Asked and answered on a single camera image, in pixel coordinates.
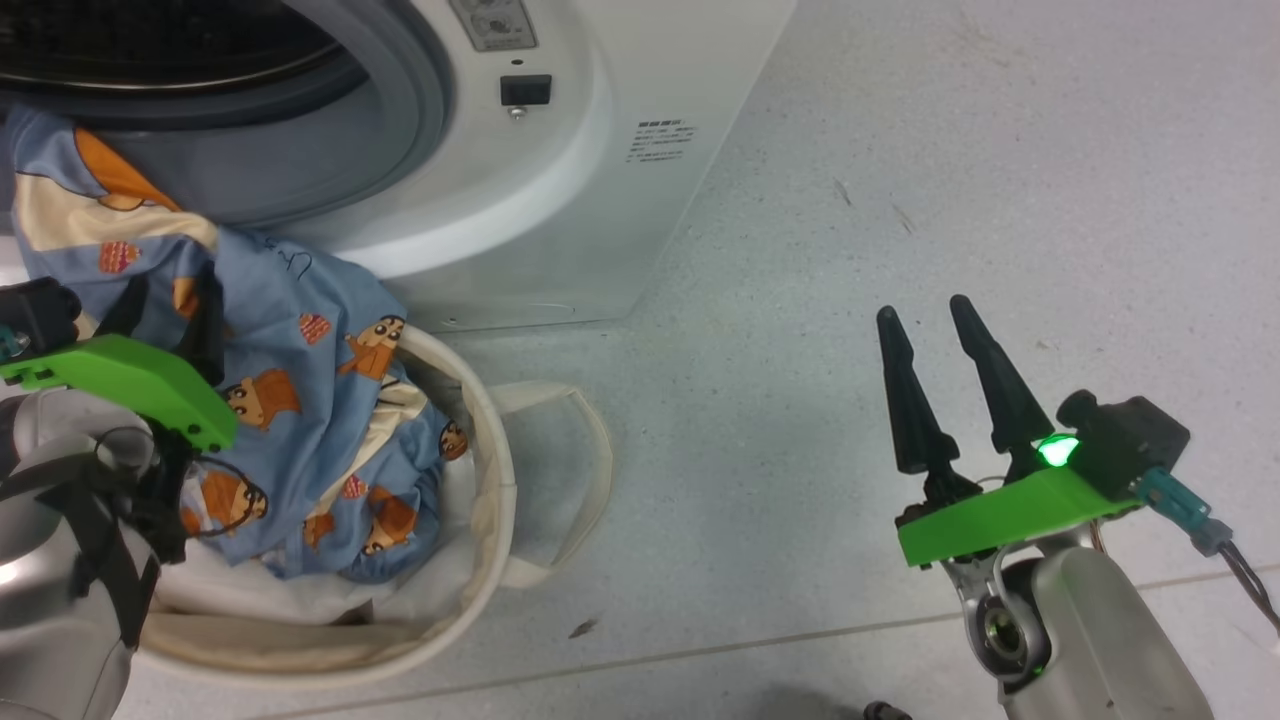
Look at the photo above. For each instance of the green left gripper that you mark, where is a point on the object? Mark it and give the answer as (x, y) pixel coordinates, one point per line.
(120, 375)

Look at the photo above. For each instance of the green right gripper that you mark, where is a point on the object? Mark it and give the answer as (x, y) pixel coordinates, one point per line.
(1000, 520)

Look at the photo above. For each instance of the blue cartoon print garment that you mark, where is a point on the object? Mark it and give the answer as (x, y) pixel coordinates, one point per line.
(300, 380)

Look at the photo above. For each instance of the grey rubber door gasket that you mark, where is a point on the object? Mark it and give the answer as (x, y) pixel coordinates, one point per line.
(300, 170)

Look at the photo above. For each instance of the white folded basket liner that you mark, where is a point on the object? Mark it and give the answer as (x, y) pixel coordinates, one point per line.
(250, 590)

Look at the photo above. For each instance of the white front-load washing machine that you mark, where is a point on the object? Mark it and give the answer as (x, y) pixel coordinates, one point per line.
(650, 230)

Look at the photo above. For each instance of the cream canvas laundry basket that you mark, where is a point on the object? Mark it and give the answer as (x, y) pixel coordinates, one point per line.
(470, 560)

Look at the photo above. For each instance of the black door latch slot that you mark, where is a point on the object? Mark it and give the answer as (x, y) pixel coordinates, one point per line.
(526, 90)

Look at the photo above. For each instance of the perforated steel washer drum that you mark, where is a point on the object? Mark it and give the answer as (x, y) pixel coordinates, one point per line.
(150, 40)

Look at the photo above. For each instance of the small black text sticker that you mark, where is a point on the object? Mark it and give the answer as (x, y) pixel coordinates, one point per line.
(660, 142)

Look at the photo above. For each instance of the grey dial diagram sticker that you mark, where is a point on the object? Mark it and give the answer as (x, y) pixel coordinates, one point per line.
(492, 22)

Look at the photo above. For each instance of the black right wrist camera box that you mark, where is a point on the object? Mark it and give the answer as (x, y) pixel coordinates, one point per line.
(1130, 440)

